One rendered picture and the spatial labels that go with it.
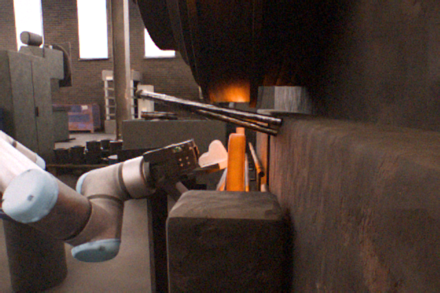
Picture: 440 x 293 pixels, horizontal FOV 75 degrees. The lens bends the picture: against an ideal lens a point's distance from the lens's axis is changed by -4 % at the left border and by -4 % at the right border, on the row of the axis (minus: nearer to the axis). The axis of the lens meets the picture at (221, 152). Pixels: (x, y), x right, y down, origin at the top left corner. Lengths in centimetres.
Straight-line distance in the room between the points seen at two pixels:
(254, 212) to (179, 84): 1054
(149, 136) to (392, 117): 283
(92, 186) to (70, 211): 13
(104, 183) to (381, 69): 60
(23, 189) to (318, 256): 51
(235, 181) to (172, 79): 1028
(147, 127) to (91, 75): 903
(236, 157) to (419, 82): 45
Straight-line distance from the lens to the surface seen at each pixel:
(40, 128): 431
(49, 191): 57
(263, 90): 339
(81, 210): 61
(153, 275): 119
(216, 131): 289
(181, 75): 1077
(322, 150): 16
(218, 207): 25
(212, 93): 43
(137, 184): 68
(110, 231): 65
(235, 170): 59
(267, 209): 25
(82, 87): 1204
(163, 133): 294
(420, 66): 20
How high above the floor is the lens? 88
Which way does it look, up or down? 9 degrees down
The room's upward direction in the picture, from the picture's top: straight up
